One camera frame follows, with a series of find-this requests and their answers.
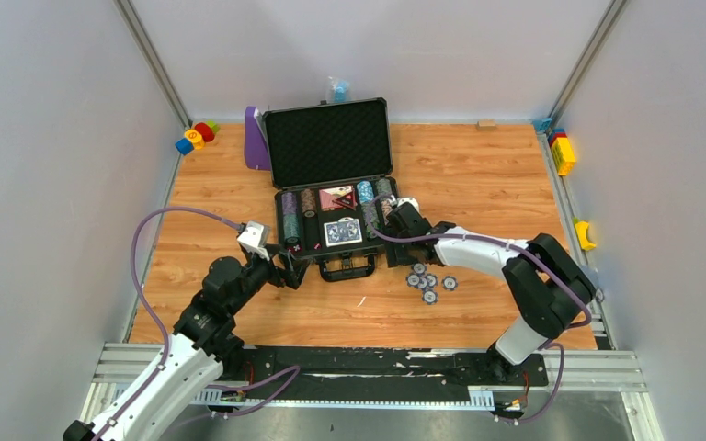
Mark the purple stand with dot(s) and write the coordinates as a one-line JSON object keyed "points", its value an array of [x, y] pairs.
{"points": [[255, 146]]}

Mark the brown poker chip stack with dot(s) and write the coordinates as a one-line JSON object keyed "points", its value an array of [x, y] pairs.
{"points": [[308, 203]]}

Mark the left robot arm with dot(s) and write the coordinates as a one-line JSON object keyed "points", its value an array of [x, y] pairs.
{"points": [[196, 352]]}

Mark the loose chip front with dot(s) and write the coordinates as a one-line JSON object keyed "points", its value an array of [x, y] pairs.
{"points": [[430, 297]]}

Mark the yellow red toy brick block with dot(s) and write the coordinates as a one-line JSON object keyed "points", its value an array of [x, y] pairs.
{"points": [[562, 151]]}

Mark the red triangular card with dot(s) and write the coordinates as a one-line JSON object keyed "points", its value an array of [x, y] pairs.
{"points": [[345, 201]]}

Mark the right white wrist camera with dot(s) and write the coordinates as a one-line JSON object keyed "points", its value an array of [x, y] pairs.
{"points": [[408, 201]]}

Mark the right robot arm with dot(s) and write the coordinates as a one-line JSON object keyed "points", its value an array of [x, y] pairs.
{"points": [[551, 291]]}

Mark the pink white poker chip stack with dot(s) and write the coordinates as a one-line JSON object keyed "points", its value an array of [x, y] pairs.
{"points": [[386, 208]]}

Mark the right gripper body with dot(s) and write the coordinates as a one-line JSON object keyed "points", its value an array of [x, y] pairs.
{"points": [[400, 254]]}

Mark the light blue bottle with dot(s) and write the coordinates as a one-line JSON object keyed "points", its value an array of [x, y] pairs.
{"points": [[339, 91]]}

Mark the blue playing card deck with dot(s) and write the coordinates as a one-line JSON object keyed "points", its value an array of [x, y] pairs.
{"points": [[337, 233]]}

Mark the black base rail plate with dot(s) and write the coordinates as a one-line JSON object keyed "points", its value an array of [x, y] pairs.
{"points": [[474, 367]]}

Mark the black poker set case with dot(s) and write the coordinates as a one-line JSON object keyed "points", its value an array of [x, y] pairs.
{"points": [[332, 145]]}

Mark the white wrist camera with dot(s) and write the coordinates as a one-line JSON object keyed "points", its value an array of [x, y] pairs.
{"points": [[408, 201], [253, 238]]}

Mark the light blue poker chip stack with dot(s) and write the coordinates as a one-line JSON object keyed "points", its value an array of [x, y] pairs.
{"points": [[365, 192]]}

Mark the yellow curved toy piece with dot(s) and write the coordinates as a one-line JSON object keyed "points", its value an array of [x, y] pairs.
{"points": [[582, 231]]}

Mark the coloured toy cylinders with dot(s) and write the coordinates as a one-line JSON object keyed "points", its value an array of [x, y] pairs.
{"points": [[197, 137]]}

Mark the dark green poker chip stack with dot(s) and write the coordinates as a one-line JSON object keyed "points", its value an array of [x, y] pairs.
{"points": [[384, 187]]}

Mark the purple poker chip stack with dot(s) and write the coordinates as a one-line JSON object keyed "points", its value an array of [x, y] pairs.
{"points": [[289, 204]]}

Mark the red playing card deck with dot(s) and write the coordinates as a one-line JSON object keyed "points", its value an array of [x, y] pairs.
{"points": [[326, 195]]}

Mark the small wooden block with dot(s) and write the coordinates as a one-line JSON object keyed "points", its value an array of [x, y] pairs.
{"points": [[486, 125]]}

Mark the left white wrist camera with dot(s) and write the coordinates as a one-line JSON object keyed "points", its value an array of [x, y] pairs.
{"points": [[253, 238]]}

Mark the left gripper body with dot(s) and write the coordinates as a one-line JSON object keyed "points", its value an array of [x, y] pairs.
{"points": [[281, 265]]}

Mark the teal poker chip stack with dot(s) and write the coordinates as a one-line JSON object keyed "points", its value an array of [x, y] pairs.
{"points": [[292, 228]]}

